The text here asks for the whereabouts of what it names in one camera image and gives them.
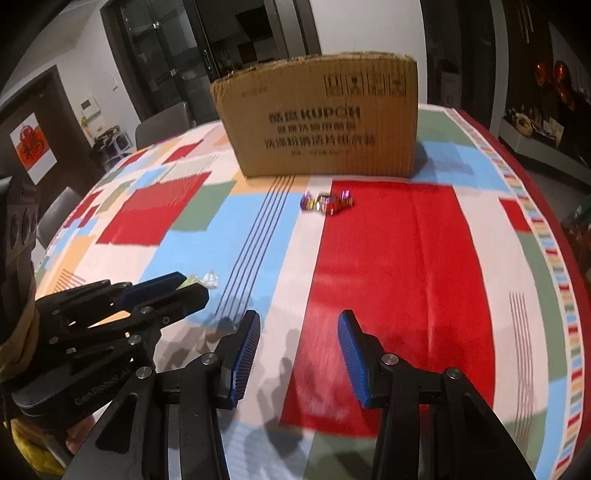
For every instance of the colourful checked tablecloth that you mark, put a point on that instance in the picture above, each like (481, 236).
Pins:
(392, 277)

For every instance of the person's left hand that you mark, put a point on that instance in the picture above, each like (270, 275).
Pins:
(78, 434)

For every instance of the white low sideboard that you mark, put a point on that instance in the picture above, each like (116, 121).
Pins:
(545, 152)

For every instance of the wooden chair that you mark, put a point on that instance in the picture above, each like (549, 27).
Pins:
(577, 235)

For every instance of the red paper door decoration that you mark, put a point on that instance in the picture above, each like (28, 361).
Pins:
(33, 147)

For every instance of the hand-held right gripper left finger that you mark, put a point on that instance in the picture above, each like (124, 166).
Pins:
(244, 355)

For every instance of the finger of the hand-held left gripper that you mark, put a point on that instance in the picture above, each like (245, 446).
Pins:
(184, 300)
(152, 286)

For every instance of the red balloons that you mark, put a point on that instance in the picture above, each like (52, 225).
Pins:
(554, 78)

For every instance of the dark glass sliding door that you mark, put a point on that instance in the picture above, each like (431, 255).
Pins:
(184, 55)

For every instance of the clear green candy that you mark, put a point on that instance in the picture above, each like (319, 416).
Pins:
(205, 278)

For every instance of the brown wooden door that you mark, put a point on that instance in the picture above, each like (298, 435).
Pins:
(60, 124)

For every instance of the cluster of foil candies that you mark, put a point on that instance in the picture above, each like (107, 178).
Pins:
(328, 203)

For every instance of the grey dining chair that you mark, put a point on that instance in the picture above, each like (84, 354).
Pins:
(55, 212)
(161, 122)

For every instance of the brown cardboard box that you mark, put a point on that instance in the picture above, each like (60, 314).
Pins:
(323, 120)

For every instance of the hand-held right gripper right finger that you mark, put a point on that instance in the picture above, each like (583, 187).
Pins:
(353, 360)

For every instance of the small storage rack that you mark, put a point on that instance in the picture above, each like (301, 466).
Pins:
(111, 147)

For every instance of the white wall intercom panel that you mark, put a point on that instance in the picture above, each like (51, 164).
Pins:
(87, 108)

